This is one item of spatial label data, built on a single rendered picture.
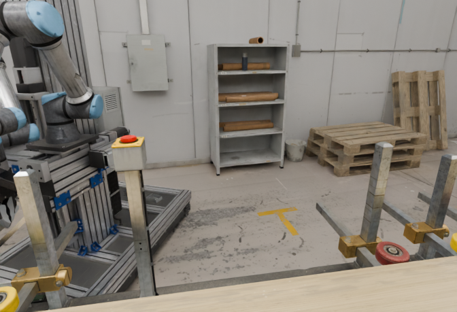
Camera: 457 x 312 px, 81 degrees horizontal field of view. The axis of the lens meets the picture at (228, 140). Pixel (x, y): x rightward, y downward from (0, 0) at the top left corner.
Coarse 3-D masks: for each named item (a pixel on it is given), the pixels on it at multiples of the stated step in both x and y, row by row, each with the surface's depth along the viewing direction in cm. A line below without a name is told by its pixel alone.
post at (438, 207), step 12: (444, 156) 87; (456, 156) 86; (444, 168) 88; (456, 168) 86; (444, 180) 88; (444, 192) 89; (432, 204) 93; (444, 204) 90; (432, 216) 93; (444, 216) 92; (420, 252) 99; (432, 252) 96
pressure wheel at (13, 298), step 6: (0, 288) 64; (6, 288) 63; (12, 288) 63; (0, 294) 62; (6, 294) 62; (12, 294) 62; (0, 300) 61; (6, 300) 60; (12, 300) 61; (18, 300) 63; (0, 306) 59; (6, 306) 59; (12, 306) 61
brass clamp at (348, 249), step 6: (342, 240) 91; (354, 240) 91; (360, 240) 91; (378, 240) 91; (342, 246) 91; (348, 246) 88; (354, 246) 89; (360, 246) 89; (366, 246) 89; (372, 246) 90; (342, 252) 91; (348, 252) 89; (354, 252) 89; (372, 252) 91
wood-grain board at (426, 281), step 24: (408, 264) 70; (432, 264) 70; (456, 264) 70; (216, 288) 64; (240, 288) 64; (264, 288) 64; (288, 288) 64; (312, 288) 64; (336, 288) 64; (360, 288) 63; (384, 288) 63; (408, 288) 63; (432, 288) 63; (456, 288) 63
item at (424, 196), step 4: (420, 192) 123; (424, 192) 123; (420, 196) 123; (424, 196) 120; (428, 196) 119; (424, 200) 120; (428, 200) 118; (428, 204) 118; (448, 208) 110; (452, 208) 110; (448, 212) 110; (452, 212) 108; (456, 212) 107; (452, 216) 108; (456, 216) 106; (456, 220) 106
